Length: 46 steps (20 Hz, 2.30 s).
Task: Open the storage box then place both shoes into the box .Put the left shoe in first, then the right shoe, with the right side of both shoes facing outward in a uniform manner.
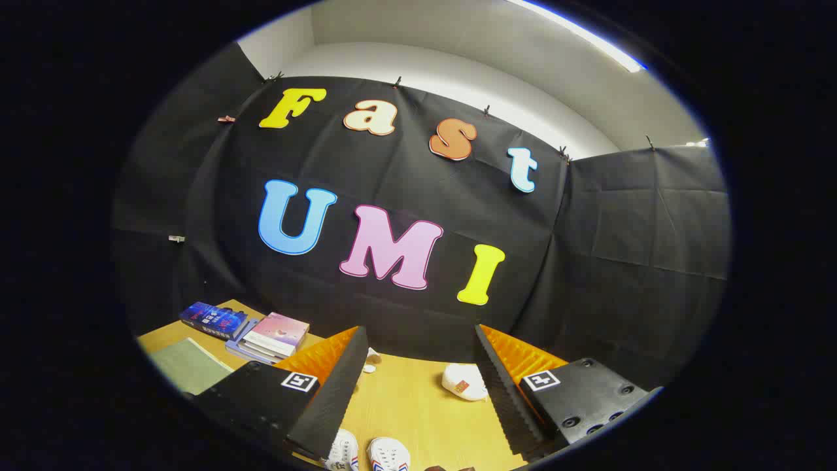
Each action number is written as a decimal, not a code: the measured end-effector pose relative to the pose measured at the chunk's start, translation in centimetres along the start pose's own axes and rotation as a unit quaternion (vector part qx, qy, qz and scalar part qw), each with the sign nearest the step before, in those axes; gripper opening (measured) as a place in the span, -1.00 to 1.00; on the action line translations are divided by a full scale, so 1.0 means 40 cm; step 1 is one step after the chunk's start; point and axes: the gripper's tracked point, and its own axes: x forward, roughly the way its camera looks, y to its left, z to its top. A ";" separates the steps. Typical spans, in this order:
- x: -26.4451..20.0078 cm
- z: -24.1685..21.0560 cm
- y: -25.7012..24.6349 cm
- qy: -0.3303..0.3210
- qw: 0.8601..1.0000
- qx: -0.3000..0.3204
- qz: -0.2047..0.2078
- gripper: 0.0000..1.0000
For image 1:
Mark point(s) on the white canvas shoe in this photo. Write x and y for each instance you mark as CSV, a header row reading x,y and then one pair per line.
x,y
343,450
388,454

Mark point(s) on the grey book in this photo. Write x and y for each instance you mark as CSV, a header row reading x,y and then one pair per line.
x,y
261,348

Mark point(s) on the small white tag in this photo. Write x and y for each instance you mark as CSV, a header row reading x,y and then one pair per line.
x,y
371,356

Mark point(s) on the light blue book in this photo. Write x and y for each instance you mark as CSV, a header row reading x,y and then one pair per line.
x,y
243,353

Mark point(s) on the pink cover book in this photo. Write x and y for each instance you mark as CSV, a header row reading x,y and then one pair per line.
x,y
281,330

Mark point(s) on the pale green storage box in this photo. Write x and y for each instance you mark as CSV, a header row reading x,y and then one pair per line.
x,y
186,366

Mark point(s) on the black backdrop cloth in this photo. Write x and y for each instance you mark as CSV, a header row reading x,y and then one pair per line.
x,y
405,163

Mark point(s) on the dark blue book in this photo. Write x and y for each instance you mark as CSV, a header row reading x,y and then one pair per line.
x,y
212,317

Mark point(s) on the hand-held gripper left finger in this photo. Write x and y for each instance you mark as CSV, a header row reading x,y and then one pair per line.
x,y
333,405

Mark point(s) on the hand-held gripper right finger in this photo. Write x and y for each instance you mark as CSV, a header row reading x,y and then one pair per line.
x,y
507,405

